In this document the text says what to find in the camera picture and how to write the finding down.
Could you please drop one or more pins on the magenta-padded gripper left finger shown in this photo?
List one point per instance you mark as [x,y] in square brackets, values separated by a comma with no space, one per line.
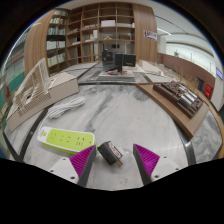
[65,166]

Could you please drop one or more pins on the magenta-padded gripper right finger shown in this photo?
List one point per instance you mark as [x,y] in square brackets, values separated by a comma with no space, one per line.
[163,165]

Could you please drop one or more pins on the white and green power strip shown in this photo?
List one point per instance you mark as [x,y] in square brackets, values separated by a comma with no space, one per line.
[66,139]

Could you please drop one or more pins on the black charger block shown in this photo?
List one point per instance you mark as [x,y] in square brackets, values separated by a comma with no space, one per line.
[108,151]

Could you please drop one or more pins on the wooden cube shelf unit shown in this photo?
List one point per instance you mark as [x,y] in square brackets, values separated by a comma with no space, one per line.
[100,33]

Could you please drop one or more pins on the brown building model on board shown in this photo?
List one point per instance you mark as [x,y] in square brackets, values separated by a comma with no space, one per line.
[180,100]

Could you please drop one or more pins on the wall poster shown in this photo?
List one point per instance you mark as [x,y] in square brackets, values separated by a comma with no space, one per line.
[150,35]

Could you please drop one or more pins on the black building model, grey base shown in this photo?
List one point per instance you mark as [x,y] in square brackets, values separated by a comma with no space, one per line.
[115,63]

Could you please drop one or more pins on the white architectural building model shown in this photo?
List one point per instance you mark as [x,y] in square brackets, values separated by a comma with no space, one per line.
[36,93]

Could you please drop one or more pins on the small white building model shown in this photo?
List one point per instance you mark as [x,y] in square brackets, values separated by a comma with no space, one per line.
[150,67]

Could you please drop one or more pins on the dark bookshelf with books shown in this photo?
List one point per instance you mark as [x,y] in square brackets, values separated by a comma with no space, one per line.
[56,43]

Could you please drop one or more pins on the wall screen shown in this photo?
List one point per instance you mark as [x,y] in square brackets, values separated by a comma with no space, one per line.
[219,73]

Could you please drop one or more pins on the large glass-fronted bookshelf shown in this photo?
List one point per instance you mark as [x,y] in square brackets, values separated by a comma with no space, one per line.
[13,70]

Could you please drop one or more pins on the short ceiling light strip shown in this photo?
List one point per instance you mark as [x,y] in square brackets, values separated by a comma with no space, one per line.
[163,31]

